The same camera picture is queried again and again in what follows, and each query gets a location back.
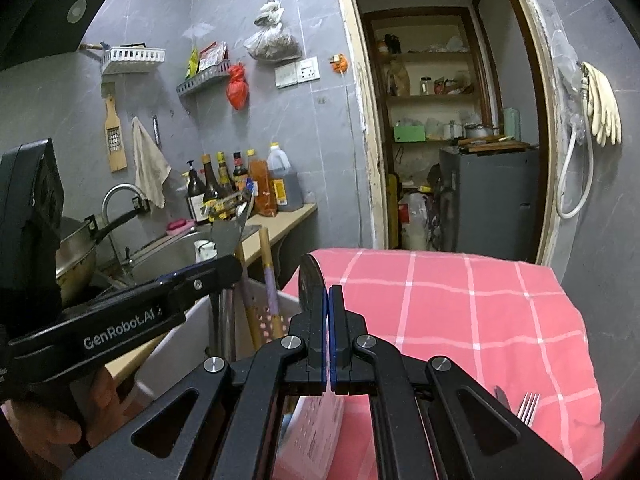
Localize steel fork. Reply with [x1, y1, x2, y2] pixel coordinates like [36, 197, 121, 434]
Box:
[516, 392, 540, 428]

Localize large steel spoon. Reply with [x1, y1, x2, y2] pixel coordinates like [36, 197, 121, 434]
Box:
[297, 254, 326, 311]

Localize person left hand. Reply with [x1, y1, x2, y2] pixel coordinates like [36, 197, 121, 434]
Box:
[2, 367, 125, 478]

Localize stainless steel sink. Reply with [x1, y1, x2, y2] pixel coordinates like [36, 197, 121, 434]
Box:
[121, 224, 262, 286]

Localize white jug in sink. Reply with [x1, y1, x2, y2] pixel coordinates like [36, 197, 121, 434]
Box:
[193, 240, 218, 263]

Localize pink sponge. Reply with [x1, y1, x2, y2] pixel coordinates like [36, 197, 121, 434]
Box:
[166, 219, 195, 236]

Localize white perforated utensil holder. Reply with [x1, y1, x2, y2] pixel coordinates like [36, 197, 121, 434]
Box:
[134, 276, 346, 480]

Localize steel wok with lid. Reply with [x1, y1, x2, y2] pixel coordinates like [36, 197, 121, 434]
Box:
[55, 200, 150, 306]

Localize yellow label sauce bottle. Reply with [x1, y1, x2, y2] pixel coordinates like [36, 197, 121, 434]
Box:
[202, 154, 224, 222]

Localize white plastic jug on floor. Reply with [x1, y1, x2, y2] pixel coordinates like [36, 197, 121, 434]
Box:
[398, 193, 428, 250]

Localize chrome faucet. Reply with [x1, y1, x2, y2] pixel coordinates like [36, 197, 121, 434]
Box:
[101, 182, 151, 266]

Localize dark soy sauce bottle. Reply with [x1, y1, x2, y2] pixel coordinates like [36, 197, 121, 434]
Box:
[186, 159, 208, 226]

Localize beige hanging towel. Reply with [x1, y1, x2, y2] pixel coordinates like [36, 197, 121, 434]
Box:
[131, 116, 171, 209]

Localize red cap sauce bottle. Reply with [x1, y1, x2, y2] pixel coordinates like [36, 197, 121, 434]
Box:
[232, 152, 248, 192]

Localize wooden grater board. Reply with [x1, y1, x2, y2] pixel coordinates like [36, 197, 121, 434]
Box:
[104, 94, 127, 172]

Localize large oil jug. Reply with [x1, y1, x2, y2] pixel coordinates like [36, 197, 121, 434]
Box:
[267, 142, 304, 212]

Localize pink checked tablecloth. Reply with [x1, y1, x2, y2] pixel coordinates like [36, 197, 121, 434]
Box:
[313, 248, 604, 479]

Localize grey cabinet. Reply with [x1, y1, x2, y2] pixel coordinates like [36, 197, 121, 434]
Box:
[439, 148, 539, 261]

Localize green box on shelf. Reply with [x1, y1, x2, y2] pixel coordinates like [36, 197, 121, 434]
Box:
[393, 125, 426, 143]

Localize red plastic bag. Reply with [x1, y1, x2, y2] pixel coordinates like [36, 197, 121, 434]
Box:
[226, 63, 248, 110]

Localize snack packets on rack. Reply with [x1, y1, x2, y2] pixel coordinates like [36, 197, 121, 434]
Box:
[186, 41, 228, 78]

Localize wooden shelf unit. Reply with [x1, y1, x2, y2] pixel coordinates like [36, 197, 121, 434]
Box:
[362, 6, 496, 159]

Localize clear bag of dried goods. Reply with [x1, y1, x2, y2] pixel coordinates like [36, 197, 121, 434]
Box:
[243, 0, 303, 64]

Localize black range hood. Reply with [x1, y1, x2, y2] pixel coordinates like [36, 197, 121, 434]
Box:
[1, 0, 105, 70]

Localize cream rubber gloves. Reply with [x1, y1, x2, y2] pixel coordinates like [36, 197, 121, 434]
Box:
[582, 62, 623, 146]

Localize grey wall shelf rack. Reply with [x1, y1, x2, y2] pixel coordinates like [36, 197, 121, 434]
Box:
[176, 60, 231, 96]

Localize white wall basket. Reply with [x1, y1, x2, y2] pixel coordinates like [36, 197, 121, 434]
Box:
[101, 47, 166, 75]

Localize white wall switch socket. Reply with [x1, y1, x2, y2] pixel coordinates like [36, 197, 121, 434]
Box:
[274, 56, 320, 89]

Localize orange wall hook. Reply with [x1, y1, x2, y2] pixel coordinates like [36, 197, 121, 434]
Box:
[329, 53, 348, 75]

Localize white hose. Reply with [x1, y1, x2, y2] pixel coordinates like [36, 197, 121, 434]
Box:
[555, 74, 597, 220]

